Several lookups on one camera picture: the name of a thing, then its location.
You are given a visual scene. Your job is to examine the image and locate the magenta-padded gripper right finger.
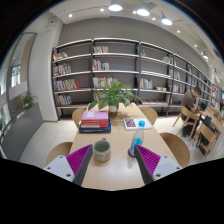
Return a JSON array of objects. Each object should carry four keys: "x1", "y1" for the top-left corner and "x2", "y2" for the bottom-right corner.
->
[{"x1": 133, "y1": 143, "x2": 183, "y2": 186}]

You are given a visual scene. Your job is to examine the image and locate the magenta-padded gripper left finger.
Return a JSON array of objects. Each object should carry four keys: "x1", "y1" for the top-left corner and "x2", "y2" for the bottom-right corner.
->
[{"x1": 43, "y1": 143, "x2": 95, "y2": 187}]

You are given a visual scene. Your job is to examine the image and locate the clear bottle with blue cap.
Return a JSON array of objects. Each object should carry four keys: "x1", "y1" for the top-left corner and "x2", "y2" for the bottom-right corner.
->
[{"x1": 129, "y1": 120, "x2": 146, "y2": 158}]

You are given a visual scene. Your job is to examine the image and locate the rounded-back wooden chair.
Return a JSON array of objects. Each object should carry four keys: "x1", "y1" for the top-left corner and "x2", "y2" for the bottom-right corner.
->
[
  {"x1": 44, "y1": 141, "x2": 74, "y2": 167},
  {"x1": 138, "y1": 106, "x2": 159, "y2": 126},
  {"x1": 71, "y1": 107, "x2": 88, "y2": 128},
  {"x1": 159, "y1": 132, "x2": 191, "y2": 169}
]

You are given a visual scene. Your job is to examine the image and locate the grey patterned ceramic mug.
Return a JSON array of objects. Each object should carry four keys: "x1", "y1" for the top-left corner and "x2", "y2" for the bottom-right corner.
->
[{"x1": 92, "y1": 137, "x2": 112, "y2": 163}]

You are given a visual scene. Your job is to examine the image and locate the dark blue book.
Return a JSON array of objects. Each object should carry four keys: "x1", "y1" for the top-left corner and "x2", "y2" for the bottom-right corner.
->
[{"x1": 78, "y1": 119, "x2": 112, "y2": 134}]

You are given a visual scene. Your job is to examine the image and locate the white book with patterned cover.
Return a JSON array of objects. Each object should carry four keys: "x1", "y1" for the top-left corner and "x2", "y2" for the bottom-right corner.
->
[{"x1": 123, "y1": 117, "x2": 152, "y2": 131}]

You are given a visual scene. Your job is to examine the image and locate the slatted wooden chair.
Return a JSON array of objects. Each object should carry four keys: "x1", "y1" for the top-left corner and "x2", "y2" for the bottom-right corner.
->
[
  {"x1": 172, "y1": 104, "x2": 201, "y2": 141},
  {"x1": 194, "y1": 121, "x2": 219, "y2": 158}
]

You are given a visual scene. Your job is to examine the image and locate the red book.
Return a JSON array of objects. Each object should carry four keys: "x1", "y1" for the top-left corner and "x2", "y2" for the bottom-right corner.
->
[{"x1": 80, "y1": 118, "x2": 110, "y2": 129}]

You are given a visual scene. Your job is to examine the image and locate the pink book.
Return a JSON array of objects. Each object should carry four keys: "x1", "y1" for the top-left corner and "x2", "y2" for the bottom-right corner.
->
[{"x1": 80, "y1": 110, "x2": 110, "y2": 122}]

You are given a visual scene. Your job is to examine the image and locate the person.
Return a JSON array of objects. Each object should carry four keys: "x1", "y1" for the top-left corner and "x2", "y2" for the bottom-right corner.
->
[{"x1": 180, "y1": 86, "x2": 203, "y2": 138}]

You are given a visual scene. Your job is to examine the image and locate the small green potted plant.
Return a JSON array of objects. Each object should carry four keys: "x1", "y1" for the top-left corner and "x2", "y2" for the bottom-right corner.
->
[{"x1": 20, "y1": 92, "x2": 38, "y2": 109}]

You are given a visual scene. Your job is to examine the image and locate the green potted plant, white pot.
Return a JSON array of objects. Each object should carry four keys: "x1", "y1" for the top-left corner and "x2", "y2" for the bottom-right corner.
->
[{"x1": 87, "y1": 80, "x2": 143, "y2": 118}]

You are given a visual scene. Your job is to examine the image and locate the grey bookshelf unit with books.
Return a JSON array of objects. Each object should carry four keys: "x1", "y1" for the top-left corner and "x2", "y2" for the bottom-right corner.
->
[{"x1": 51, "y1": 37, "x2": 218, "y2": 119}]

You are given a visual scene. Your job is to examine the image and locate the round ceiling lights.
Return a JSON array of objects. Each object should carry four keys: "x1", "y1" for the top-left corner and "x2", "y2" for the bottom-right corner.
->
[{"x1": 66, "y1": 2, "x2": 211, "y2": 61}]

